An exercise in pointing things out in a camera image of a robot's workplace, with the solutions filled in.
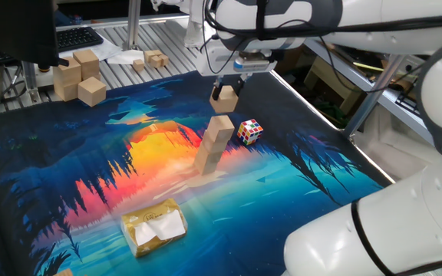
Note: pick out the aluminium stand post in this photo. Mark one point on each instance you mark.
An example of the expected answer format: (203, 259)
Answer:
(31, 82)

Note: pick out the white folded paper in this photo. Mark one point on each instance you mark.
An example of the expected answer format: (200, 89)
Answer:
(127, 57)

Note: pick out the Rubik's cube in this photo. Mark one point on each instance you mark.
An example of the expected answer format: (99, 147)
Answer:
(249, 131)

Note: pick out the brown cardboard carton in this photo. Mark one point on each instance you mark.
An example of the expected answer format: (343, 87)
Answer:
(290, 59)

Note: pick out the large wooden cube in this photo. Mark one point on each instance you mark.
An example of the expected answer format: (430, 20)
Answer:
(91, 91)
(66, 73)
(86, 63)
(66, 92)

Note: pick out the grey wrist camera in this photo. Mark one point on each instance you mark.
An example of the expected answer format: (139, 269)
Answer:
(253, 63)

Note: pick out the printed sunset landscape cloth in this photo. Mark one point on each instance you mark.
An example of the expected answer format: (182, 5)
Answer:
(244, 214)

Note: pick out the black keyboard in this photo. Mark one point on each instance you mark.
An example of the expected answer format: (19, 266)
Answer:
(77, 37)

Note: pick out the aluminium table leg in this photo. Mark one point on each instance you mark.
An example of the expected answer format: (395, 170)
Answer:
(370, 99)

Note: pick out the black monitor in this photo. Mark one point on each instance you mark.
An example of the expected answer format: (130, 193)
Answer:
(14, 27)

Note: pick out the aluminium frame post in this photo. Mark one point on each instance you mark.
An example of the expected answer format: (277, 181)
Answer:
(133, 23)

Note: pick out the aluminium table frame beam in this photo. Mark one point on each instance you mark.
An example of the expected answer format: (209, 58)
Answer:
(344, 73)

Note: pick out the gold tissue pack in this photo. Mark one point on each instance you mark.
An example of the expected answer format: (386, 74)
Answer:
(154, 227)

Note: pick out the aluminium frame rail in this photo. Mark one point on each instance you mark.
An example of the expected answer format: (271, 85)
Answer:
(109, 21)

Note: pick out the wooden block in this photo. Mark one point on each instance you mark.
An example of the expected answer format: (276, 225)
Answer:
(64, 273)

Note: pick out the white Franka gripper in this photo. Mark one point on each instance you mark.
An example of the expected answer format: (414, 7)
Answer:
(215, 59)

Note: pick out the white paper sheet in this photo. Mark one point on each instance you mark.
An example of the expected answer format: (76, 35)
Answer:
(104, 50)

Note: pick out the small wooden cube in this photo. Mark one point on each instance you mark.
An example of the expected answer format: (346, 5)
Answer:
(225, 100)
(221, 128)
(205, 168)
(214, 143)
(207, 155)

